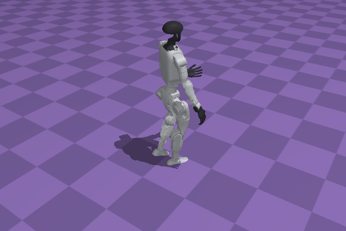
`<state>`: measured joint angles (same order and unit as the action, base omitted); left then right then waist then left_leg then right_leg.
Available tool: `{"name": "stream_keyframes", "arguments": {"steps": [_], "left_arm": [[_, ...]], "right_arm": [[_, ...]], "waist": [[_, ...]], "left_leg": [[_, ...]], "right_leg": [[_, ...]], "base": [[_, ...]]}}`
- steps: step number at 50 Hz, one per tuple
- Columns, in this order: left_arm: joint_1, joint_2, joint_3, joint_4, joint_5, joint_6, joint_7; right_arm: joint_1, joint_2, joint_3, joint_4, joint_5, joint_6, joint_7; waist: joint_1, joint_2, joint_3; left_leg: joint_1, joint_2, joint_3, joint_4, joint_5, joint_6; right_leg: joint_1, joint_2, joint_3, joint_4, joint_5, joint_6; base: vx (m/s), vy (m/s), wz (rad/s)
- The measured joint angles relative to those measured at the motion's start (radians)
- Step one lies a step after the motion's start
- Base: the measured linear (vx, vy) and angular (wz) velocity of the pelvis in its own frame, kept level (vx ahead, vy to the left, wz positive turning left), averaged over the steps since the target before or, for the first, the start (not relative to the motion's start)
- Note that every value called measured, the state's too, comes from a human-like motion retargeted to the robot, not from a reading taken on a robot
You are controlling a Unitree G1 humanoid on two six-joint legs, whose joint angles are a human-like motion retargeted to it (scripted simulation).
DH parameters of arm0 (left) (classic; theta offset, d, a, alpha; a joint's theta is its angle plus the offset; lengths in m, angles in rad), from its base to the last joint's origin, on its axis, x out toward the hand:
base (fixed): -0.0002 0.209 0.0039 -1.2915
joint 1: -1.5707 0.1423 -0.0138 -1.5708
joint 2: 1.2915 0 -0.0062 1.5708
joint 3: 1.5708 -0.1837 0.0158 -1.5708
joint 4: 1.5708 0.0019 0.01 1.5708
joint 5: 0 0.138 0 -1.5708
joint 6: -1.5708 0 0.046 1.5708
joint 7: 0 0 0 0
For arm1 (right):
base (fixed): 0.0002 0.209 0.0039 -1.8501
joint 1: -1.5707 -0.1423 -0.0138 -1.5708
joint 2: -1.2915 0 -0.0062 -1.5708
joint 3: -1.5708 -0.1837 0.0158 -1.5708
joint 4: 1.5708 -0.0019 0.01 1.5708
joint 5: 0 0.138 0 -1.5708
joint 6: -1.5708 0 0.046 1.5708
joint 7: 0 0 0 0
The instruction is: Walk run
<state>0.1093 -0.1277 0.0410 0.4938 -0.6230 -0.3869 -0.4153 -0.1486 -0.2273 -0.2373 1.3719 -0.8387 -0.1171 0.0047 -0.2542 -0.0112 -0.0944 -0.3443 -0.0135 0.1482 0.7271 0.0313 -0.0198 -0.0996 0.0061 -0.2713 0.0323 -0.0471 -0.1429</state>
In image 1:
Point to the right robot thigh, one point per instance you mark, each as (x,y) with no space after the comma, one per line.
(181,109)

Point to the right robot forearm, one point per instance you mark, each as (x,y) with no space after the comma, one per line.
(190,93)

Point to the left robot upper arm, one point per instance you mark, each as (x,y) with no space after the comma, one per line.
(159,44)

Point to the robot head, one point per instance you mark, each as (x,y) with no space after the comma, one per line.
(172,27)

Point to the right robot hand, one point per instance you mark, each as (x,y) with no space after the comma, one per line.
(201,114)

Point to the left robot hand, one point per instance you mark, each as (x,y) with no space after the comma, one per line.
(191,72)

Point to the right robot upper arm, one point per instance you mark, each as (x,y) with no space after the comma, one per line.
(180,63)

